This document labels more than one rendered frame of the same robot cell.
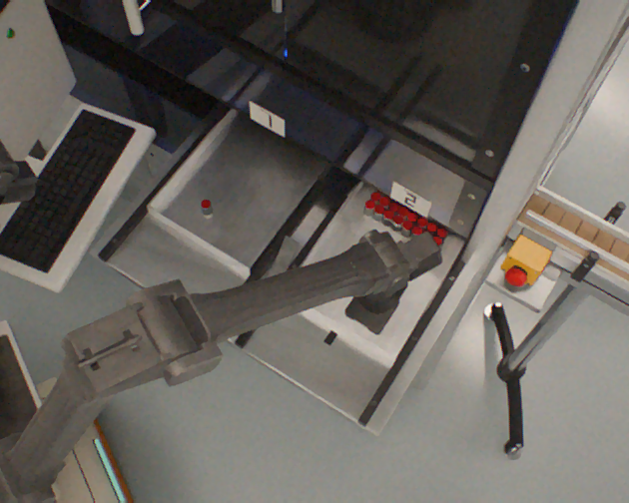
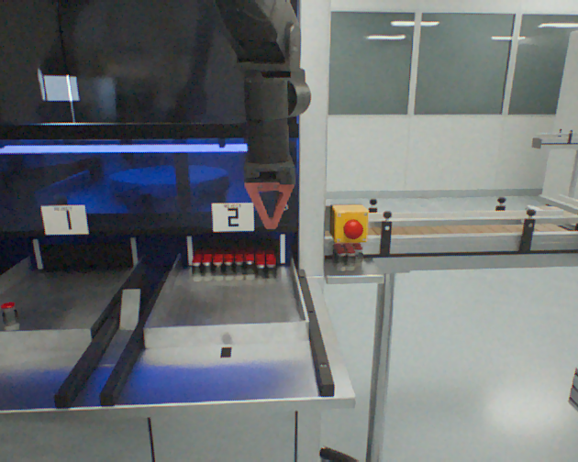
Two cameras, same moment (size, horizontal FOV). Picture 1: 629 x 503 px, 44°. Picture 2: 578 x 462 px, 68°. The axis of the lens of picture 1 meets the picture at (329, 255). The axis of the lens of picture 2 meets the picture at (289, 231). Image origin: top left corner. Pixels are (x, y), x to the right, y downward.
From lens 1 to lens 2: 113 cm
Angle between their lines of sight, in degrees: 52
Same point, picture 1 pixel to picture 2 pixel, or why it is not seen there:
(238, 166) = (40, 295)
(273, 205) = (94, 302)
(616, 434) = not seen: outside the picture
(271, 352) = (160, 392)
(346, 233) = (185, 292)
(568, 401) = not seen: outside the picture
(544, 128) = (317, 14)
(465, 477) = not seen: outside the picture
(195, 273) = (8, 374)
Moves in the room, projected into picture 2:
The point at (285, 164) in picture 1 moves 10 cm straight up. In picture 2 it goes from (94, 281) to (88, 236)
